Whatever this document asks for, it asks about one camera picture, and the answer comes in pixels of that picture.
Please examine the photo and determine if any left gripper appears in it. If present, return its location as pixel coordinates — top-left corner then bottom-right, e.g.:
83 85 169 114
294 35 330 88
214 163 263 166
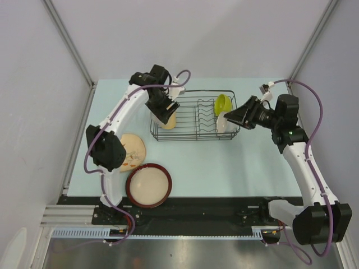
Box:
146 87 180 124

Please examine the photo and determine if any green bowl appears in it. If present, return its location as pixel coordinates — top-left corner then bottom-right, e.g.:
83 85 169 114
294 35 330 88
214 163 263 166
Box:
214 94 232 116

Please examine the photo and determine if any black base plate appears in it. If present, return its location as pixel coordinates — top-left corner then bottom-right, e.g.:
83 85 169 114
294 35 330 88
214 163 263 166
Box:
57 194 328 236

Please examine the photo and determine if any white cable duct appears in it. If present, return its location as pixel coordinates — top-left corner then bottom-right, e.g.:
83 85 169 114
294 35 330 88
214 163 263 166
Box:
52 228 263 240

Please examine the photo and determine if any red rimmed round plate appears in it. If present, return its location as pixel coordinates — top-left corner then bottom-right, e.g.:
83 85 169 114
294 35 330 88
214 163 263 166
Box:
126 163 172 208

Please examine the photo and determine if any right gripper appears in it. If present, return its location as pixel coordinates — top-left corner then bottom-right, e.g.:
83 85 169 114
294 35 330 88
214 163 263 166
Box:
224 95 281 130

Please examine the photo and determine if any yellow mug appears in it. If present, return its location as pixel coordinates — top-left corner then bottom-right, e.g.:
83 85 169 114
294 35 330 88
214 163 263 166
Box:
160 112 177 129

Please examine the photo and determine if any beige bird pattern plate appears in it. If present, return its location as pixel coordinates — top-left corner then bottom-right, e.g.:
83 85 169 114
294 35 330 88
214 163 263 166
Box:
120 133 146 172

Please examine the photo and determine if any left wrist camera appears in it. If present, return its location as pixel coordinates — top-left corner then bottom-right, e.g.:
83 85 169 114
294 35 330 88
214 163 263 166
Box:
167 77 186 100

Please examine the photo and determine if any clear plastic cup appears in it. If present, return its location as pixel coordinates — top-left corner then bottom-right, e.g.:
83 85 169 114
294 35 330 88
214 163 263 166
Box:
150 112 164 127

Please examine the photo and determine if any black wire dish rack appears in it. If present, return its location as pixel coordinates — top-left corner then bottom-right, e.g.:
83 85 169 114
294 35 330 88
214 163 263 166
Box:
150 90 240 141

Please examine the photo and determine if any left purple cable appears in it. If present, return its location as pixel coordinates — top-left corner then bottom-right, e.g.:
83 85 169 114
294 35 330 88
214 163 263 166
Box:
83 69 192 249

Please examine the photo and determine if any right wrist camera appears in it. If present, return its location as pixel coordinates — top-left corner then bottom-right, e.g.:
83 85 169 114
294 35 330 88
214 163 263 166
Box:
259 81 275 103

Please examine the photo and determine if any white bowl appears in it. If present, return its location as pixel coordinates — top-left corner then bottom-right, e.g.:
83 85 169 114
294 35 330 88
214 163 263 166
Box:
216 112 236 135

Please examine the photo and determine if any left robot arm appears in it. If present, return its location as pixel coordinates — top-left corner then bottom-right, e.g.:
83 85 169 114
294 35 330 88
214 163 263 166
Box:
84 64 186 224

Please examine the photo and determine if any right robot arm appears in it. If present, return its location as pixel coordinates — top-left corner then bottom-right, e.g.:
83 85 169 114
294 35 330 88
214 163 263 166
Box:
224 94 352 245

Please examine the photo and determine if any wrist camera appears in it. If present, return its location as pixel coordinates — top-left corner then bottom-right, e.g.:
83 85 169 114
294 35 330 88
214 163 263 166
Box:
167 77 186 100
259 81 275 103

